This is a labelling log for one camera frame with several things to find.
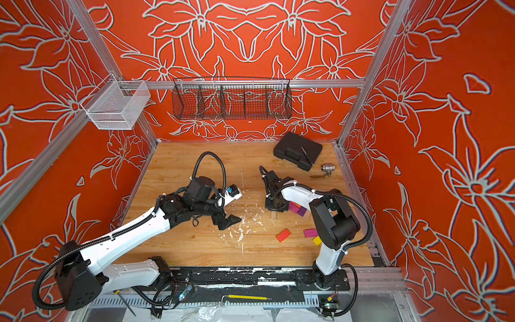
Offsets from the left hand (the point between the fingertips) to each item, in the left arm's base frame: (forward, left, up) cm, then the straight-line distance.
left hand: (236, 206), depth 74 cm
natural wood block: (+5, -16, -17) cm, 23 cm away
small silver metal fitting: (+32, -44, -13) cm, 56 cm away
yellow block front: (-16, -25, +15) cm, 34 cm away
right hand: (+9, -14, -16) cm, 23 cm away
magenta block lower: (-2, -31, -16) cm, 35 cm away
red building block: (-4, -19, -16) cm, 26 cm away
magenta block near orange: (+9, -25, -15) cm, 30 cm away
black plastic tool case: (+42, -28, -10) cm, 51 cm away
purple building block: (+8, -28, -16) cm, 33 cm away
